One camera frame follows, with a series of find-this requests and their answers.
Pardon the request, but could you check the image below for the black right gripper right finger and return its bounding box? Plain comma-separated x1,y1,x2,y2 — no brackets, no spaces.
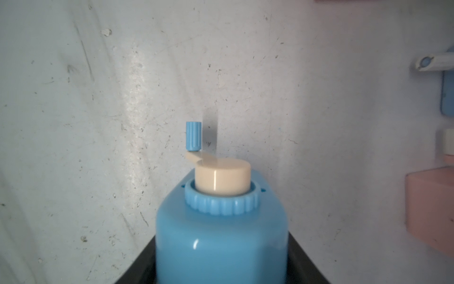
286,233,330,284

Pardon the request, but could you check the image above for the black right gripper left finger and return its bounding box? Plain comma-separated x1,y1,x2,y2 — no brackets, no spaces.
115,237,156,284

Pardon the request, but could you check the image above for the pink pencil sharpener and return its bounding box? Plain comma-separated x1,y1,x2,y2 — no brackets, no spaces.
405,129,454,257

